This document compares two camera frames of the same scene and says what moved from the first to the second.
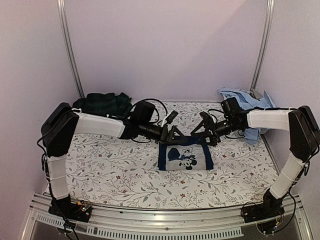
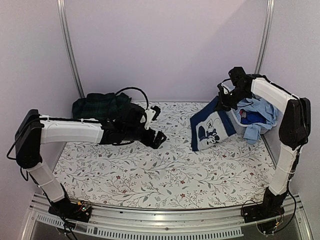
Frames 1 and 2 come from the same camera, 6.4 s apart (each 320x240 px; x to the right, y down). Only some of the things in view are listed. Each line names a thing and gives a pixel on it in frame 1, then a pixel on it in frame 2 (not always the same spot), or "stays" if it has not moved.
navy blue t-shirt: x=191 y=154 → x=210 y=126
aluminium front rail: x=106 y=223 stays
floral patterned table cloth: x=105 y=170 stays
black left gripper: x=169 y=138 → x=148 y=141
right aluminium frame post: x=264 y=46 stays
